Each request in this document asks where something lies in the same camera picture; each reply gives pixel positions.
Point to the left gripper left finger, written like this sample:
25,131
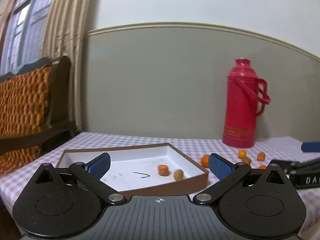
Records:
66,203

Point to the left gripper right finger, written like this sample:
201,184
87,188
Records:
251,203

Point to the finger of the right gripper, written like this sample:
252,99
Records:
313,146

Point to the large orange tangerine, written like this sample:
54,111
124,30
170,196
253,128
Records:
262,167

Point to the small round kumquat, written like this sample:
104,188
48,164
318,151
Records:
242,154

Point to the small orange tangerine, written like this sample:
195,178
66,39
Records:
205,161

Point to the red thermos flask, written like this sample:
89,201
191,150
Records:
246,100

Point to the pink checkered tablecloth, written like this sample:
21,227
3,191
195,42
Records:
168,217

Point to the olive green fruit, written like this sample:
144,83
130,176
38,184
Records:
178,175

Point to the orange fruit piece in tray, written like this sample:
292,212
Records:
163,170

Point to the orange woven sofa cushion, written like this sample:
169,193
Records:
24,105

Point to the brown white cardboard tray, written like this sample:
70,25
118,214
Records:
134,169

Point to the beige striped curtain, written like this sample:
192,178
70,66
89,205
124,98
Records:
64,34

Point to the window with metal frame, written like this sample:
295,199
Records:
23,33

